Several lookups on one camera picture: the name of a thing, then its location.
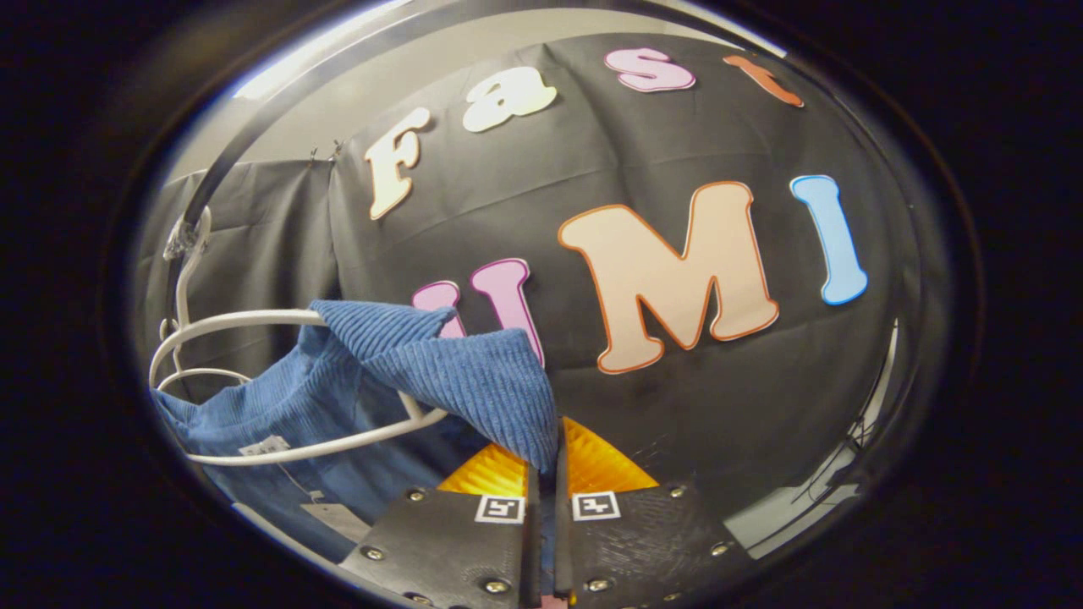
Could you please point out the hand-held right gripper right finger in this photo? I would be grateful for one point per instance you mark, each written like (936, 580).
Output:
(561, 550)

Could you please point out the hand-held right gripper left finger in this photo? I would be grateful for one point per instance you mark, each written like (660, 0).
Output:
(533, 550)

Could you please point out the white clothes hanger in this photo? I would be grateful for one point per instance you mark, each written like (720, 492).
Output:
(203, 370)
(254, 315)

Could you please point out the black backdrop cloth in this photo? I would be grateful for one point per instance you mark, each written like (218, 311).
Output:
(677, 423)

